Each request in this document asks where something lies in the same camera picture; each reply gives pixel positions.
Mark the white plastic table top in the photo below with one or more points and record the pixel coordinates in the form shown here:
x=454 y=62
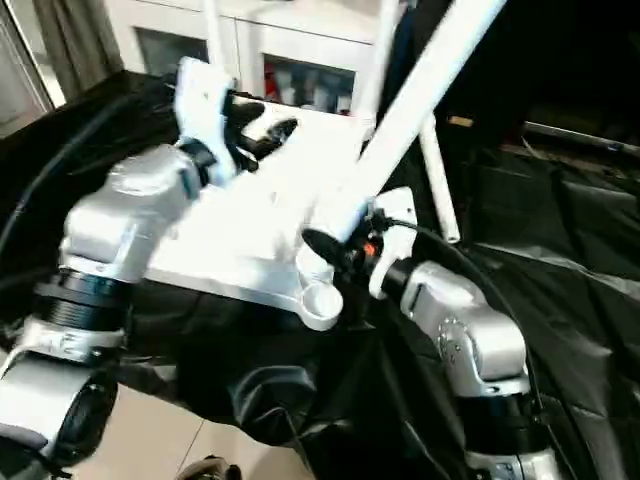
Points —
x=260 y=220

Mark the white plastic table leg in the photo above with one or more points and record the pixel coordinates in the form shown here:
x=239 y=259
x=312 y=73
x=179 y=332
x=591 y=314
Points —
x=438 y=180
x=213 y=30
x=420 y=90
x=372 y=70

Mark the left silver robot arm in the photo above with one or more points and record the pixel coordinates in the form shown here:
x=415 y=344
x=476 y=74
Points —
x=120 y=220

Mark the small red bottle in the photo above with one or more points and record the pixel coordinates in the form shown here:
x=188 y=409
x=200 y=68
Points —
x=270 y=85

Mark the white glass-door cabinet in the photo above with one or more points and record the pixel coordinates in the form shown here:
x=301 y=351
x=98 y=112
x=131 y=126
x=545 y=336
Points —
x=160 y=30

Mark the grey curtain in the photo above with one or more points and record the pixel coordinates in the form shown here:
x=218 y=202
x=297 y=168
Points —
x=70 y=40

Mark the black plastic mat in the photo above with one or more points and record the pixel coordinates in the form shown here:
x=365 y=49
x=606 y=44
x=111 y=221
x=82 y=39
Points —
x=560 y=300

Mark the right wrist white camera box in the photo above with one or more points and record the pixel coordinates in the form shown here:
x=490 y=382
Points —
x=395 y=215

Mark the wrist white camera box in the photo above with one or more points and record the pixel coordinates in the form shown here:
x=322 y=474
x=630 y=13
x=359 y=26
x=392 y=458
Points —
x=395 y=215
x=200 y=100

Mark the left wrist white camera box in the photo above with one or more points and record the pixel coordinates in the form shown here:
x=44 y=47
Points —
x=200 y=100

